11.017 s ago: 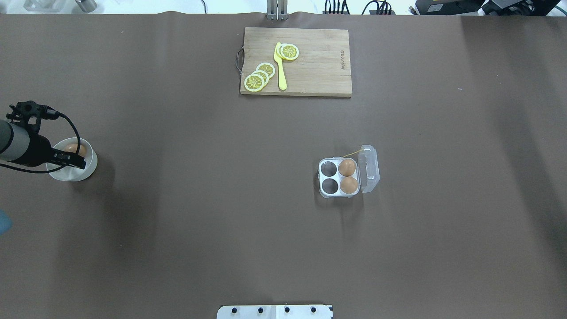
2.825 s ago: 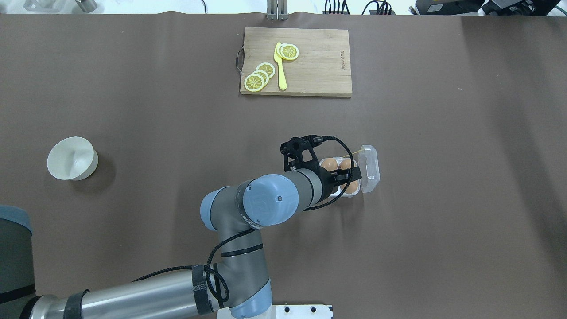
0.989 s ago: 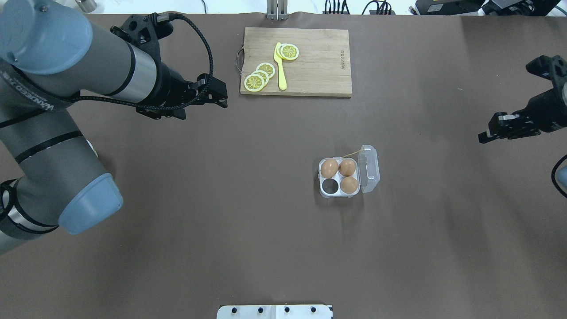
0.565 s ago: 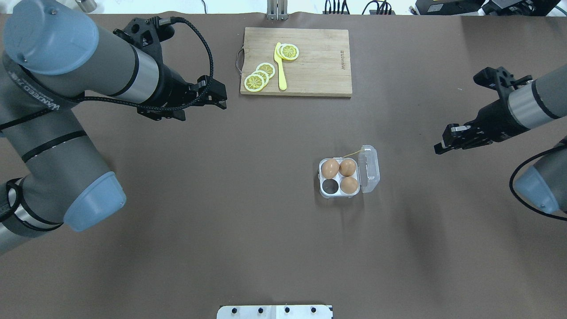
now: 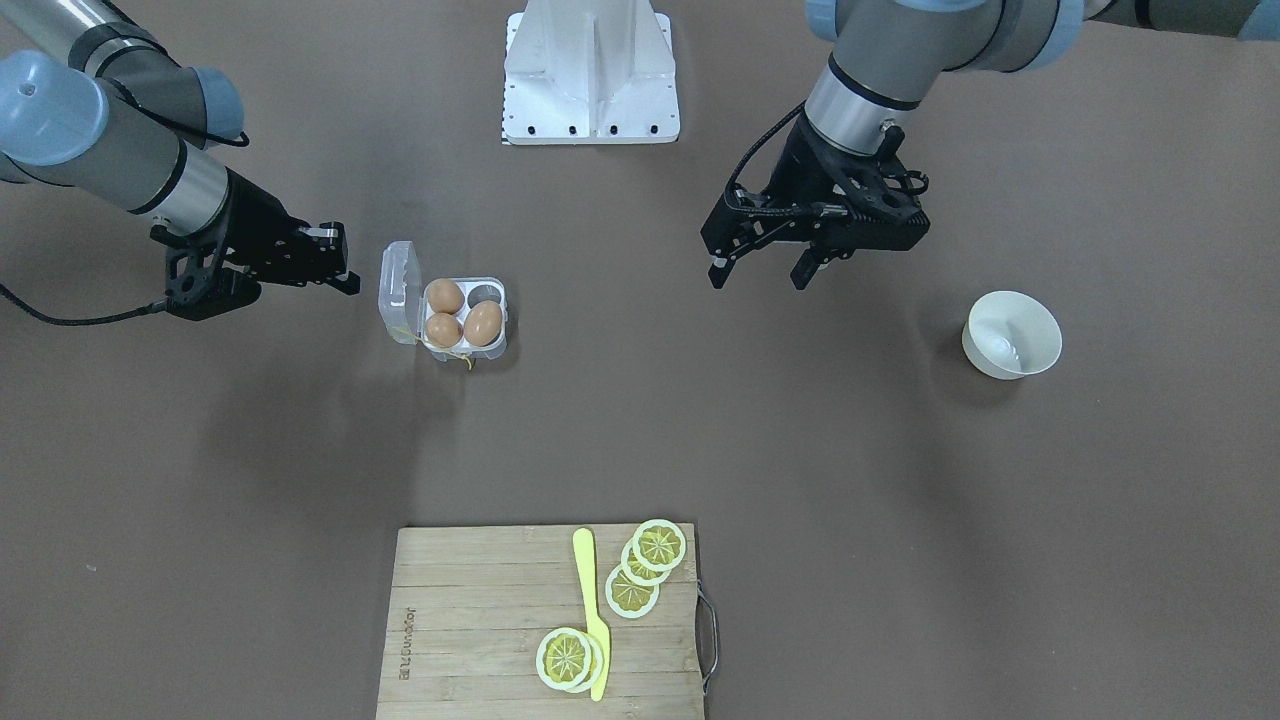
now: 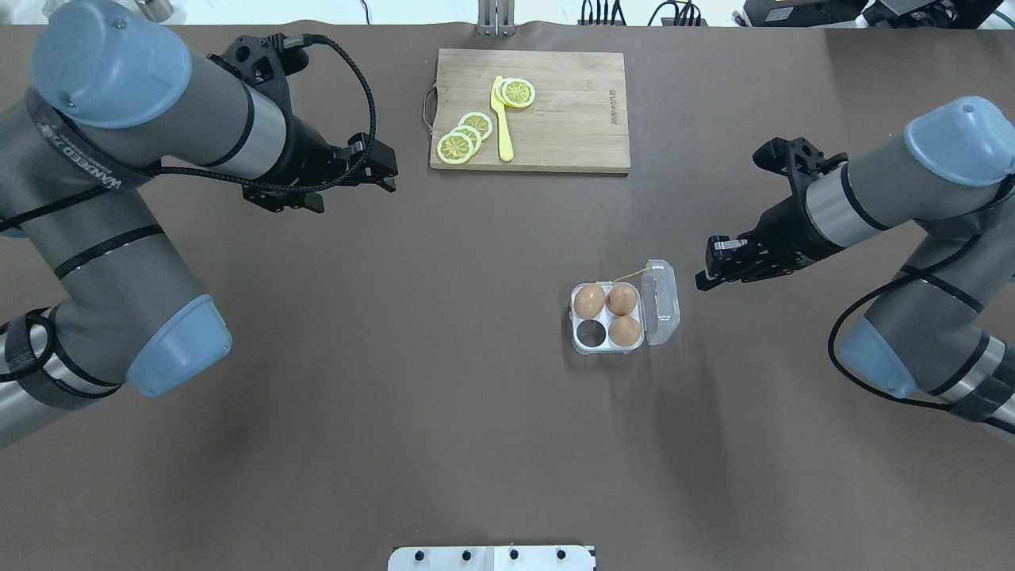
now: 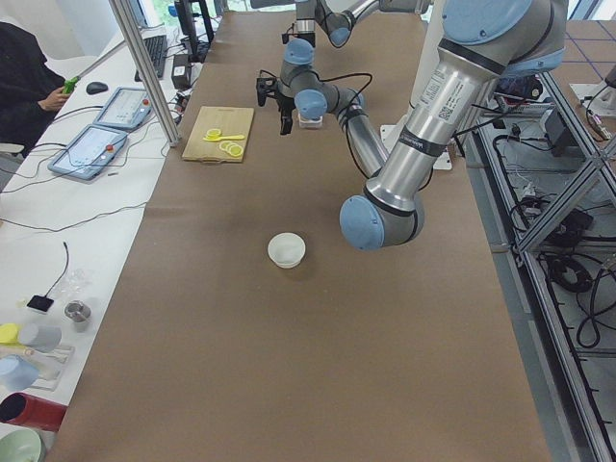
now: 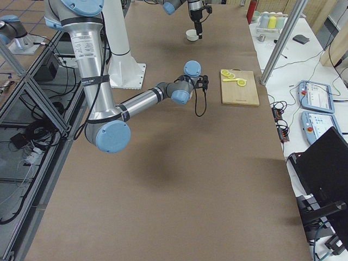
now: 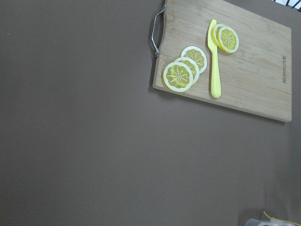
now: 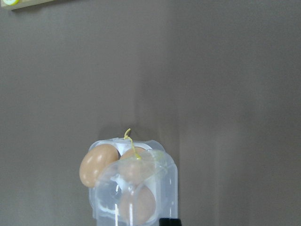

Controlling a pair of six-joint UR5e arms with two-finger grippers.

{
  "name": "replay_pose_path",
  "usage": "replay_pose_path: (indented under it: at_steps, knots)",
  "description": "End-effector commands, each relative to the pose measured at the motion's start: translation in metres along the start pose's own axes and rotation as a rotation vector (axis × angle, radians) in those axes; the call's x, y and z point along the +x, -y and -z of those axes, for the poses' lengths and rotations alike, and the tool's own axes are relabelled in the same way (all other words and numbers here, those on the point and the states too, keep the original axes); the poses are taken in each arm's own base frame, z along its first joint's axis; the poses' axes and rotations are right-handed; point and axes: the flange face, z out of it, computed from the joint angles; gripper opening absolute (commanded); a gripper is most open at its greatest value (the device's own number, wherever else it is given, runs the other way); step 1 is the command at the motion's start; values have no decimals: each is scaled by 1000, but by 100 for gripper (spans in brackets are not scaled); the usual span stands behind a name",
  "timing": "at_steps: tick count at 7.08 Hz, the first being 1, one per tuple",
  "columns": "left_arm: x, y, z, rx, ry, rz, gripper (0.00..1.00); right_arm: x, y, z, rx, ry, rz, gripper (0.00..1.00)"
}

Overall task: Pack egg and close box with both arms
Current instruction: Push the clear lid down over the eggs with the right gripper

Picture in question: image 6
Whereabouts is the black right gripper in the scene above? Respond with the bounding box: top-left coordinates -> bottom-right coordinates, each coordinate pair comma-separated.
695,197 -> 845,292

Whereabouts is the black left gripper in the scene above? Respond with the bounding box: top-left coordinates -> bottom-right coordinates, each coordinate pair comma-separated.
243,115 -> 398,214

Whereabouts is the brown egg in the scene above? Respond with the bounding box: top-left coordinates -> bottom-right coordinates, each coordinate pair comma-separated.
608,315 -> 642,347
606,283 -> 639,316
572,283 -> 606,320

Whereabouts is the clear plastic egg box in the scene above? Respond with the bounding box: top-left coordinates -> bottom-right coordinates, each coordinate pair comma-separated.
568,259 -> 682,355

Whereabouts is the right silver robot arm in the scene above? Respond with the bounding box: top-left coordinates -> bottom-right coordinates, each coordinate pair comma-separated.
695,95 -> 1014,437

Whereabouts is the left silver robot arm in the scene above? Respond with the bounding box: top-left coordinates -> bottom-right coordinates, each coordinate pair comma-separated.
2,1 -> 398,446

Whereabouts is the yellow lemon slices row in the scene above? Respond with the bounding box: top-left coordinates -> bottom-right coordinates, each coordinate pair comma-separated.
435,112 -> 493,166

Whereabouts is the yellow toy knife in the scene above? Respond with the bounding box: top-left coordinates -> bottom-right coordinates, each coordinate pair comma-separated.
489,75 -> 515,163

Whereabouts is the wooden cutting board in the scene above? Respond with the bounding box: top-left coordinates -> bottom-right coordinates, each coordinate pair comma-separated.
429,48 -> 631,176

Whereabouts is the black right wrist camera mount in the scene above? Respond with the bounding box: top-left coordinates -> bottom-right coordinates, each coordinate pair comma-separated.
752,137 -> 848,203

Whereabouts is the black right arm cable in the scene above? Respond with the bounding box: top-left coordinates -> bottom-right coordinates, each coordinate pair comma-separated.
827,230 -> 992,412

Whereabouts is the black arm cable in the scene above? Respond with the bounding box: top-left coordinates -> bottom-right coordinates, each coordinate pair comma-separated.
0,33 -> 378,235
827,230 -> 992,412

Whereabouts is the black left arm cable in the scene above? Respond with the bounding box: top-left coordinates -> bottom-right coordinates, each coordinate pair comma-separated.
0,33 -> 378,235

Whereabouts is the aluminium frame post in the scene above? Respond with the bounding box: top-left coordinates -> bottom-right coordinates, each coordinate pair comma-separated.
476,0 -> 517,37

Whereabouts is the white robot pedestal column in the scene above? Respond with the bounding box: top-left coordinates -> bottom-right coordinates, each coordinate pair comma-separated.
387,544 -> 597,570

